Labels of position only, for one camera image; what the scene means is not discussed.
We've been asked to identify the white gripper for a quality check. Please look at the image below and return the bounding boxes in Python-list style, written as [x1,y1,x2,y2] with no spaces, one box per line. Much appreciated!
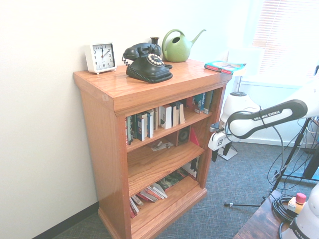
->
[208,130,232,163]

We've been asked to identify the teal and orange paperback book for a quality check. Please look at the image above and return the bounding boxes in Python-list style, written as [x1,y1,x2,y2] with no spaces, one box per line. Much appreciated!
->
[204,60,247,76]

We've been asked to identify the red folder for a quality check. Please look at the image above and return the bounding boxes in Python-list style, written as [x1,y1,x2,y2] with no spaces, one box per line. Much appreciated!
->
[189,127,201,147]

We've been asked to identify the black and white cover book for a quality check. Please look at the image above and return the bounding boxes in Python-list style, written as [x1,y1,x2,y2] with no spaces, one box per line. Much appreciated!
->
[181,156,200,180]

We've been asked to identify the small black speaker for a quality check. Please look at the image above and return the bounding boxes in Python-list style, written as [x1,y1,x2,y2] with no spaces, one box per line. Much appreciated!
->
[178,126,191,146]

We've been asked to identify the teal and dark spine book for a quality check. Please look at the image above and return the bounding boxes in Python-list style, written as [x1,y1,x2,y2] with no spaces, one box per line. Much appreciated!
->
[205,90,215,115]

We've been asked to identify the blue Thailand guide book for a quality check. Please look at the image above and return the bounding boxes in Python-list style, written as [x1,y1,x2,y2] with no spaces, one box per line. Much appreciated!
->
[194,92,208,114]

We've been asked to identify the paperback with cream pages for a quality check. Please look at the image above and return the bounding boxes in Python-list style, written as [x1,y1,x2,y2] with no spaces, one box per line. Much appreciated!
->
[178,101,186,124]
[172,102,180,126]

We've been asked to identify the dark green flat book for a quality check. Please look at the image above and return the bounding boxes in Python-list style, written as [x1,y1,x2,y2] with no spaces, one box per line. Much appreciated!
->
[156,169,188,192]

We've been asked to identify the red cover book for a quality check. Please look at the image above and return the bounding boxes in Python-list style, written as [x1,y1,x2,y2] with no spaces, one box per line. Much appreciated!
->
[186,97,196,113]

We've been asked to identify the loose photo cards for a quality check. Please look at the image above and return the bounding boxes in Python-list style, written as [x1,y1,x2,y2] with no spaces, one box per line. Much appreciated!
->
[150,140,174,151]

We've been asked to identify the thick white book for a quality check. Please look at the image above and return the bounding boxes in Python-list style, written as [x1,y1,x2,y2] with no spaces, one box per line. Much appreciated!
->
[159,104,173,129]

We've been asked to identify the black tripod stand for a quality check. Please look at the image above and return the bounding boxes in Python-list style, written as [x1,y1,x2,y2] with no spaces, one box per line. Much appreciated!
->
[223,117,319,208]

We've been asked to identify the tan spine book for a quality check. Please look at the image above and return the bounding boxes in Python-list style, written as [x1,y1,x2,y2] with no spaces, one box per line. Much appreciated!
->
[152,107,160,131]

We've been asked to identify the blue and white spine book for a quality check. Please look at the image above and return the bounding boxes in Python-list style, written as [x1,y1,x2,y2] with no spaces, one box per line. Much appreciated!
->
[146,111,154,139]

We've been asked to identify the red and white leaning paperback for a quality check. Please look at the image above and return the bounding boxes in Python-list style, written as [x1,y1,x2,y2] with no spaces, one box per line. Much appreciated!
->
[139,188,160,203]

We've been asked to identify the black and white spine book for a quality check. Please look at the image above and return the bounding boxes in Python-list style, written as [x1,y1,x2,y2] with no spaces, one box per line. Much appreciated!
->
[136,114,146,141]

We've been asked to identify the dark green spine book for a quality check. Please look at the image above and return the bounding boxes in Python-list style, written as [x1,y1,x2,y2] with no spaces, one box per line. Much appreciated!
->
[129,115,138,143]

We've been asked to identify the red and yellow emergency stop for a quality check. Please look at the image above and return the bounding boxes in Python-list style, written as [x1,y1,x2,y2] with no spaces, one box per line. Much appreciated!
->
[288,193,307,215]

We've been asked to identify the cream leaning paperback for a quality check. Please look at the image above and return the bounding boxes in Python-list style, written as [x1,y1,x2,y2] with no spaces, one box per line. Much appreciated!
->
[131,195,145,207]

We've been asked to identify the red spine leaning paperback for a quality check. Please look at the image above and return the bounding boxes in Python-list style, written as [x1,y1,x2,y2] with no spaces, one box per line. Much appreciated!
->
[129,198,140,219]

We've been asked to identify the green watering can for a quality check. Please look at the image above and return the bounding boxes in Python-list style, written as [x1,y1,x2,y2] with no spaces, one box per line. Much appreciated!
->
[161,29,207,63]

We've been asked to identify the black rotary telephone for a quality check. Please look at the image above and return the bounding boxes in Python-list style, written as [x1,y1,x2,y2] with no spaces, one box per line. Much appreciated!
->
[121,42,173,84]

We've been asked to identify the wooden bookshelf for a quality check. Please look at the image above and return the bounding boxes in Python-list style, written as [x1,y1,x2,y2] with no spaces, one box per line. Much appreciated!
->
[73,58,234,239]

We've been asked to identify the small black vase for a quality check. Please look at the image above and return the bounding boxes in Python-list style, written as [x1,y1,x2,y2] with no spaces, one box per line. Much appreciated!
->
[150,36,161,54]

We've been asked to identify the white window blinds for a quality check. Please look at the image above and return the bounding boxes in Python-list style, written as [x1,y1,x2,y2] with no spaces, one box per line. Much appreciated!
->
[251,0,319,83]

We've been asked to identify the white square alarm clock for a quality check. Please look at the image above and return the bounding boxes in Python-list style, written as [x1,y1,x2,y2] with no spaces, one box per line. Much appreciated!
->
[84,42,118,75]

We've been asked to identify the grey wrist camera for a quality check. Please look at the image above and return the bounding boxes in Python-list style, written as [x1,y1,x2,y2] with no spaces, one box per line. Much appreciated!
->
[209,122,225,134]

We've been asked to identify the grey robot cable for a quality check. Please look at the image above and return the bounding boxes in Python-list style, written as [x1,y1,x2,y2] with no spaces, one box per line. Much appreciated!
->
[258,106,286,180]

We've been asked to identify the coiled black cable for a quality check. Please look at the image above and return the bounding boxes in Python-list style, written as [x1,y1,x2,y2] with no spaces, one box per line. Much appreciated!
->
[271,194,300,223]

